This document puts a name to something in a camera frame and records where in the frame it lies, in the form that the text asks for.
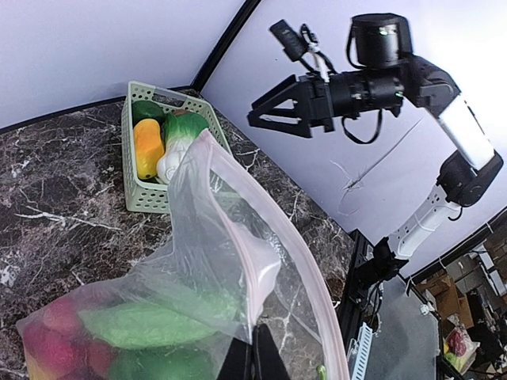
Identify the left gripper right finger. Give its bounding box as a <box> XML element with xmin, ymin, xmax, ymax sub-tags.
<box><xmin>251</xmin><ymin>324</ymin><xmax>291</xmax><ymax>380</ymax></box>

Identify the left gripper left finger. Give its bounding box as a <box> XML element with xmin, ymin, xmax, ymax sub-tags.
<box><xmin>217</xmin><ymin>338</ymin><xmax>253</xmax><ymax>380</ymax></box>

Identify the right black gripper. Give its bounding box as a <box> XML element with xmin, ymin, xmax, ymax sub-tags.
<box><xmin>247</xmin><ymin>74</ymin><xmax>335</xmax><ymax>139</ymax></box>

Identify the green bell pepper toy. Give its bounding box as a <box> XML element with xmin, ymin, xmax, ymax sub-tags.
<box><xmin>108</xmin><ymin>345</ymin><xmax>228</xmax><ymax>380</ymax></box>

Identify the light green bitter gourd toy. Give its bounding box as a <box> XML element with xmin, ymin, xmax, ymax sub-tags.
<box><xmin>78</xmin><ymin>294</ymin><xmax>241</xmax><ymax>349</ymax></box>

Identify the clear zip top bag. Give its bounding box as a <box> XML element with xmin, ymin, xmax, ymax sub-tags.
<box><xmin>15</xmin><ymin>129</ymin><xmax>352</xmax><ymax>380</ymax></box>

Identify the pale green plastic basket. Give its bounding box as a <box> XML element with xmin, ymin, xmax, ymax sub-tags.
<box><xmin>121</xmin><ymin>81</ymin><xmax>231</xmax><ymax>214</ymax></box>

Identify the red strawberry toy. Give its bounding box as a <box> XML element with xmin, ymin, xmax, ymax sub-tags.
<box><xmin>18</xmin><ymin>297</ymin><xmax>117</xmax><ymax>379</ymax></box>

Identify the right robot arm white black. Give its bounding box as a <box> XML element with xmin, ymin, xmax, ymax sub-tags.
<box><xmin>246</xmin><ymin>13</ymin><xmax>504</xmax><ymax>287</ymax></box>

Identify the bok choy toy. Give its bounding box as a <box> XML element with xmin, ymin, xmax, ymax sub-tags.
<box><xmin>157</xmin><ymin>112</ymin><xmax>209</xmax><ymax>184</ymax></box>

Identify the dark green avocado toy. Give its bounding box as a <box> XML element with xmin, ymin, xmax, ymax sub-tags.
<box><xmin>132</xmin><ymin>100</ymin><xmax>166</xmax><ymax>125</ymax></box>

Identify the white slotted cable duct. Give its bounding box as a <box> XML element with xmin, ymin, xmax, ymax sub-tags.
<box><xmin>347</xmin><ymin>322</ymin><xmax>374</xmax><ymax>380</ymax></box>

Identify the right black frame post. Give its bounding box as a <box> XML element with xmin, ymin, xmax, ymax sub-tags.
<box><xmin>191</xmin><ymin>0</ymin><xmax>261</xmax><ymax>92</ymax></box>

